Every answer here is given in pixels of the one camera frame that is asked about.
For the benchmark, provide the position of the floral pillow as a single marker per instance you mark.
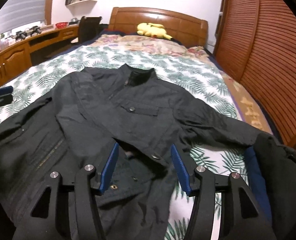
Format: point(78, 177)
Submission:
point(143, 45)

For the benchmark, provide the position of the yellow plush toy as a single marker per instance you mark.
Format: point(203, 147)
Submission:
point(150, 30)

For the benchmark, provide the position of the dark jacket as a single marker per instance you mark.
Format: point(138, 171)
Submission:
point(127, 120)

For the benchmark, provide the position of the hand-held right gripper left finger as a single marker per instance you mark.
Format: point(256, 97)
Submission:
point(109, 167)

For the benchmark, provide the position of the blue garment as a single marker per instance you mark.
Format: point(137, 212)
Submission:
point(254, 170)

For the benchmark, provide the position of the grey window blind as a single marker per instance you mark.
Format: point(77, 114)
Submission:
point(25, 5)

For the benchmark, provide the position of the black gadget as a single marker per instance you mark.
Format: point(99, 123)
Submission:
point(35, 31)
point(20, 36)

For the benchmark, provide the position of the wooden bed headboard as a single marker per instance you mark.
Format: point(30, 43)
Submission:
point(178, 25)

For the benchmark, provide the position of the tan patterned bed mat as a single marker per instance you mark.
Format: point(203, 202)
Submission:
point(248, 105)

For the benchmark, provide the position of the wooden louvered wardrobe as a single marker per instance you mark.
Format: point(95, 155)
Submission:
point(275, 55)

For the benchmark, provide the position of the black garment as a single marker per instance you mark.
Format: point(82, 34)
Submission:
point(280, 180)

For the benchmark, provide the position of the dark wooden chair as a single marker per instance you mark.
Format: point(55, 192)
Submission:
point(87, 30)

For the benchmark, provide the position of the leaf-print bed sheet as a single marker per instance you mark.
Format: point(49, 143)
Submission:
point(195, 80)

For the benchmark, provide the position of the wooden window frame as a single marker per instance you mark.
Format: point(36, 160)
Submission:
point(50, 2)

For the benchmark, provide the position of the red bowl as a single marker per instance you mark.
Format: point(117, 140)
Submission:
point(61, 25)

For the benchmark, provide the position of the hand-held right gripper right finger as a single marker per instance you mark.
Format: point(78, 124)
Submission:
point(180, 167)

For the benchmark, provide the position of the wooden desk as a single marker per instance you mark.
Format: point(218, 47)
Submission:
point(15, 57)

